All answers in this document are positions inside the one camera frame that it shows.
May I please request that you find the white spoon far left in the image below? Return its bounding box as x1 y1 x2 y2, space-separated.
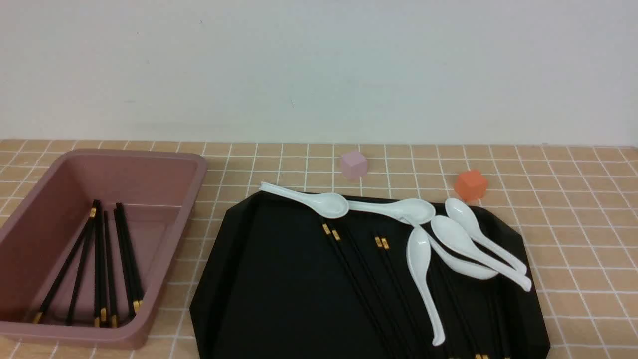
260 182 349 219

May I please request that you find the white spoon top middle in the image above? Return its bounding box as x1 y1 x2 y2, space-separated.
347 198 437 225

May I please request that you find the black chopstick gold tip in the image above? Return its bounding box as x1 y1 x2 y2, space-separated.
378 234 458 359
325 221 428 359
373 230 447 359
320 217 410 359

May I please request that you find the orange cube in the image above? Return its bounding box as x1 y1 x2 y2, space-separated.
453 170 488 202

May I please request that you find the pink plastic bin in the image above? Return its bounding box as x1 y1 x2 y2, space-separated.
0 149 207 349

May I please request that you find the white spoon under middle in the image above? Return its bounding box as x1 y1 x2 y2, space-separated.
400 216 497 280

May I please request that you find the black chopstick gold band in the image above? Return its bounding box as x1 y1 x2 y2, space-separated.
437 268 484 359

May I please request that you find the pink cube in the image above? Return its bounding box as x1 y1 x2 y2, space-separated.
340 150 368 181

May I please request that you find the white spoon long vertical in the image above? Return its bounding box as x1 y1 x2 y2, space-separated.
406 224 445 346

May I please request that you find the white spoon rightmost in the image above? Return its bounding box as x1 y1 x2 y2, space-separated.
445 197 528 275

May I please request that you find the white spoon right inner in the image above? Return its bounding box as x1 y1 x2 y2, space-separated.
431 214 532 292

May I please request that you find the black chopstick in bin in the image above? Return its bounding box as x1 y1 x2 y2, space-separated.
115 202 144 314
103 211 119 329
94 200 107 328
113 209 136 321
65 217 94 326
32 199 100 324

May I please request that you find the black plastic tray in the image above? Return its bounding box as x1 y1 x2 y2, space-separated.
189 192 551 359

